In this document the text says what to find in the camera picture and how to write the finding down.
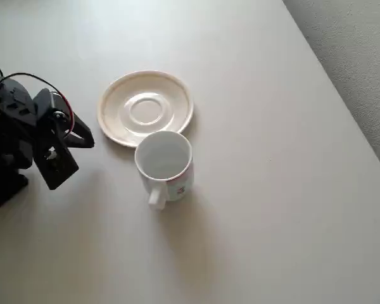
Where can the white ceramic mug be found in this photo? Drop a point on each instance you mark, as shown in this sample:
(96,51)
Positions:
(163,155)

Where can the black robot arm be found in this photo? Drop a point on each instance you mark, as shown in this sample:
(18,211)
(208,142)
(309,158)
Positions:
(3,177)

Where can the cream white saucer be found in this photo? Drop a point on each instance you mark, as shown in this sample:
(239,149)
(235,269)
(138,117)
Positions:
(145,109)

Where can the black camera mount board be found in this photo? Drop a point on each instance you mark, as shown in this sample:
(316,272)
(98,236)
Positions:
(58,171)

